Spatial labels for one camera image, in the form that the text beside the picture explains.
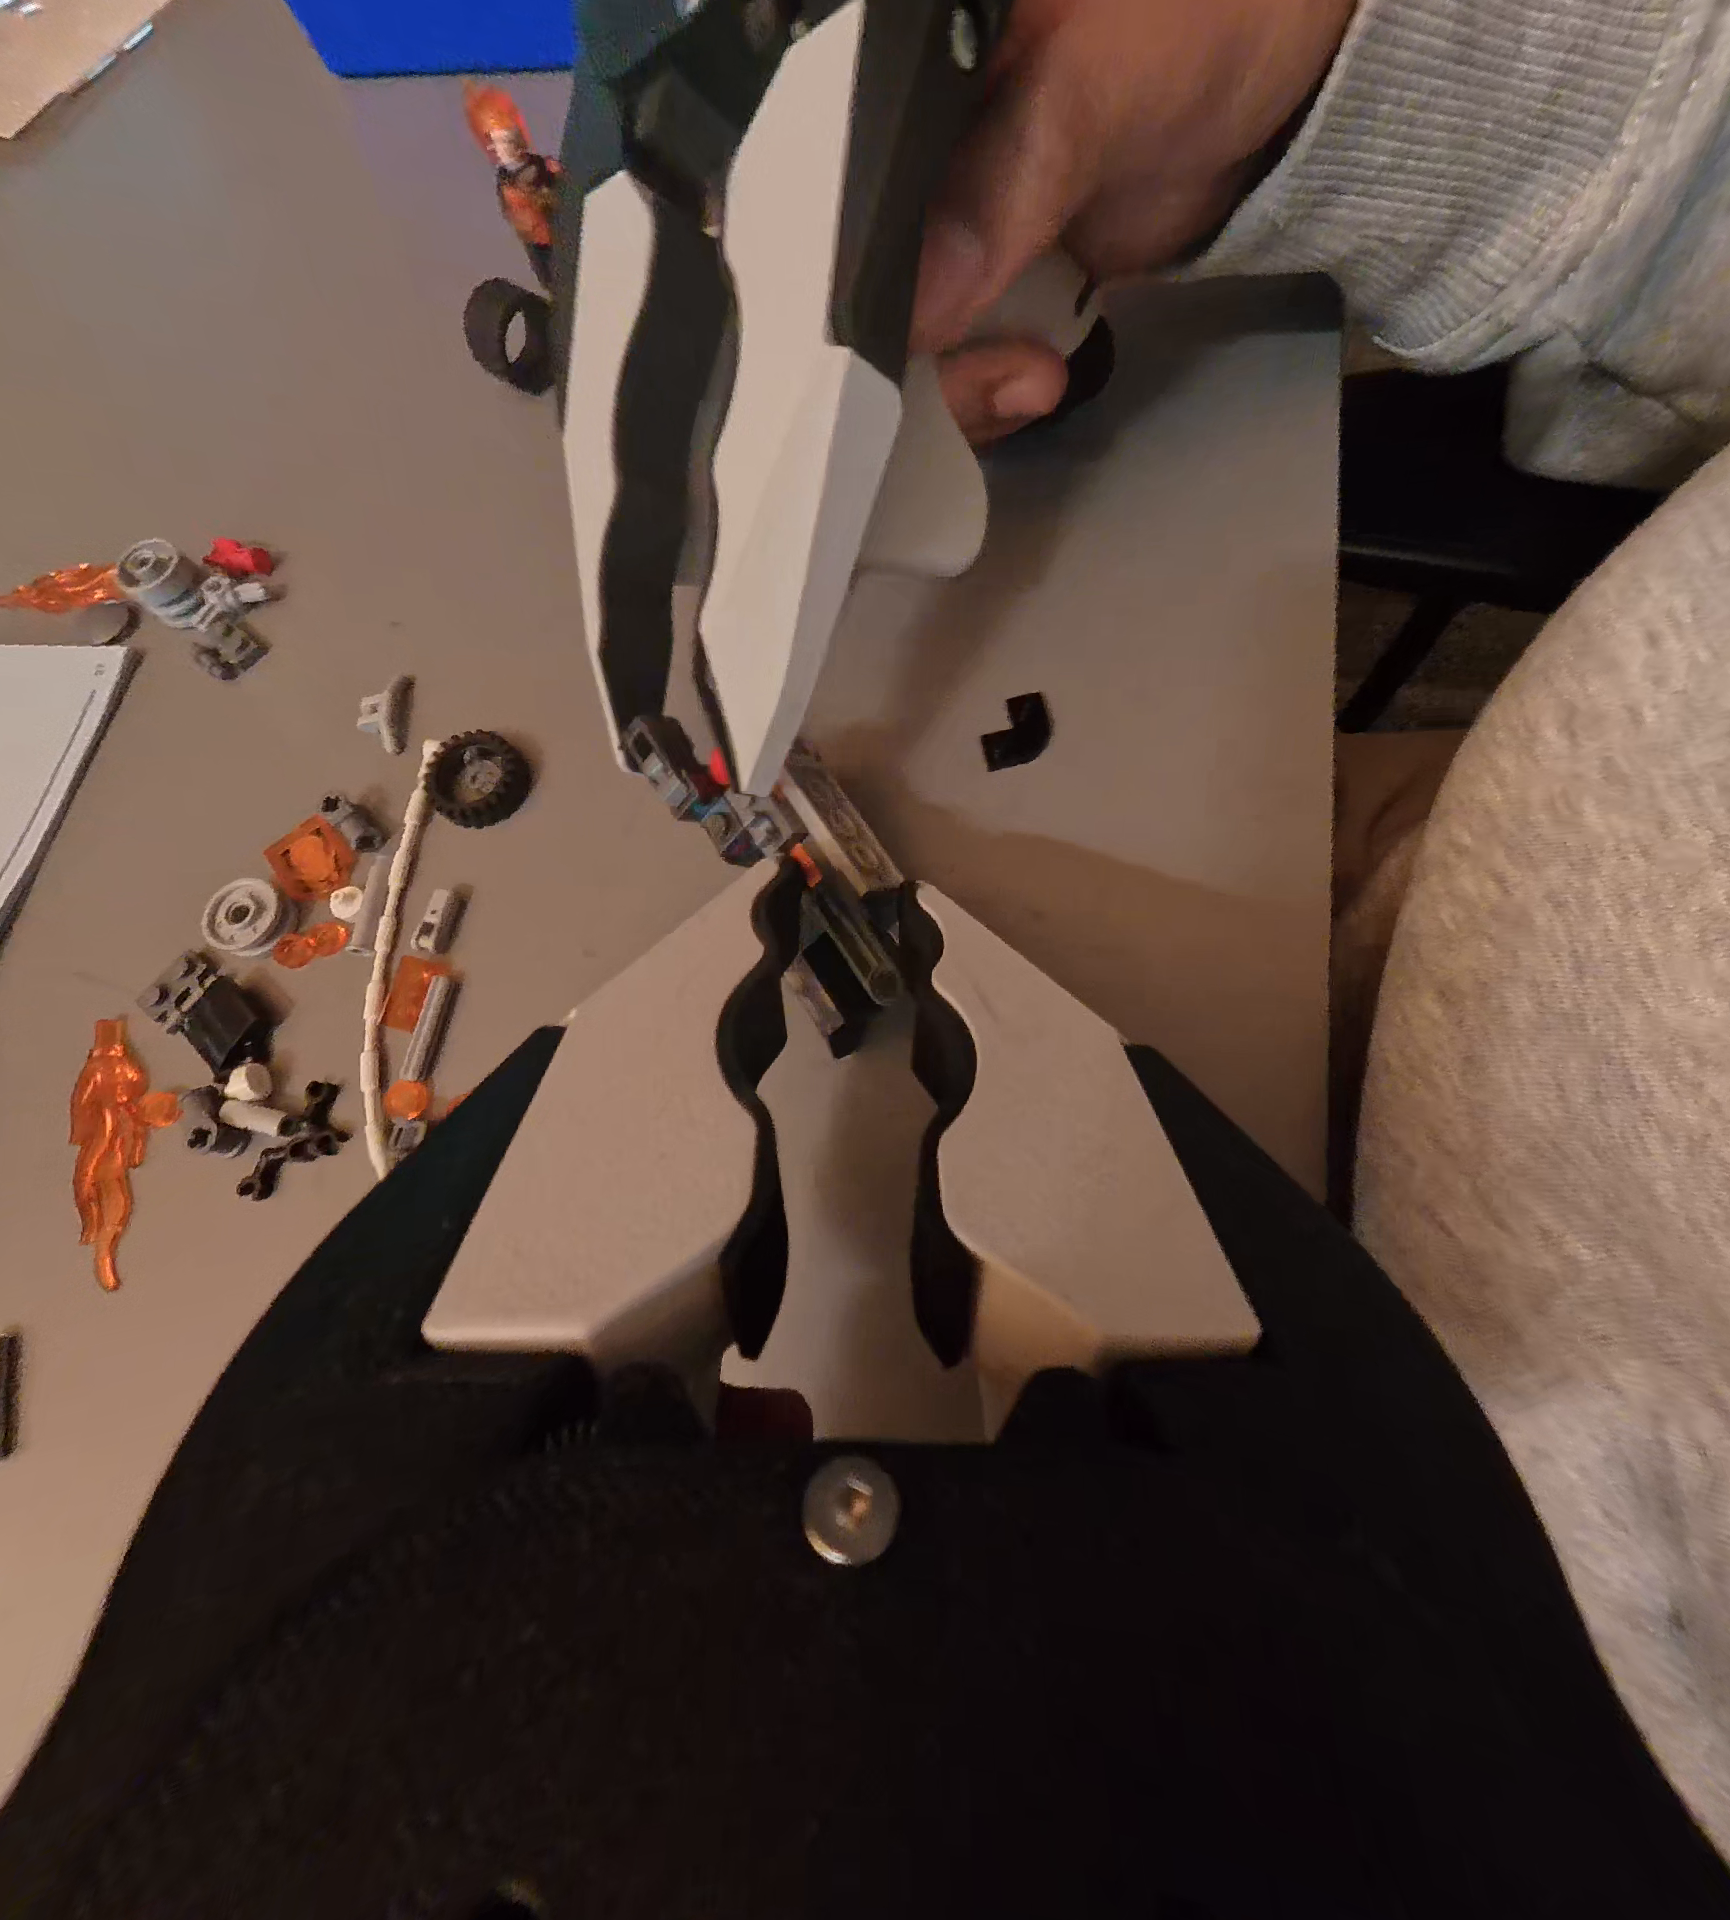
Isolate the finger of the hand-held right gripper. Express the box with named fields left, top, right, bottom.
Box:
left=693, top=5, right=909, bottom=801
left=556, top=169, right=740, bottom=751

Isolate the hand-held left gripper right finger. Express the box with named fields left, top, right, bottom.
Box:
left=891, top=882, right=1267, bottom=1371

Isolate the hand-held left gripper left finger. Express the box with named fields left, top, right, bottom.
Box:
left=417, top=866, right=807, bottom=1365

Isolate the dark grey lego motorcycle frame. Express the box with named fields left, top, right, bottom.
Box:
left=621, top=717, right=909, bottom=1061

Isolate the person's right forearm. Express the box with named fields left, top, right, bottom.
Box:
left=1179, top=0, right=1730, bottom=491

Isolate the wide black lego tyre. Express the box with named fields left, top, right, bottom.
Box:
left=461, top=274, right=561, bottom=397

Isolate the flame-head lego minifigure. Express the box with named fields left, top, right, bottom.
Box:
left=461, top=83, right=568, bottom=288

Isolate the grey white lego pin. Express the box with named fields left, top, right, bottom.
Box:
left=181, top=1086, right=304, bottom=1161

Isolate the black lego engine block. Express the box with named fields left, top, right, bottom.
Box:
left=136, top=952, right=278, bottom=1075

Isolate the tall grey lego wheel hub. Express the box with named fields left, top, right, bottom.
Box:
left=113, top=537, right=211, bottom=630

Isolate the orange skull lego tile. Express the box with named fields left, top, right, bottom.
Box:
left=264, top=816, right=358, bottom=903

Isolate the flat grey lego wheel hub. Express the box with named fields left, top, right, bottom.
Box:
left=200, top=877, right=304, bottom=961

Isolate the large orange lego flame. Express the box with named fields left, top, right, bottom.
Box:
left=65, top=1017, right=154, bottom=1296

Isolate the person's right hand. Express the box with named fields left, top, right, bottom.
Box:
left=909, top=0, right=1361, bottom=453

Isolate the blue plastic bin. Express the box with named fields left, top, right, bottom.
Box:
left=286, top=0, right=582, bottom=79

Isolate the person's grey hoodie torso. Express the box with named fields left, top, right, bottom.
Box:
left=1352, top=375, right=1730, bottom=1920

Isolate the printed paper sheet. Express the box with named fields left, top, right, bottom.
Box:
left=0, top=0, right=178, bottom=141

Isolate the white lego chain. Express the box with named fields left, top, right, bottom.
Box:
left=362, top=738, right=447, bottom=1183

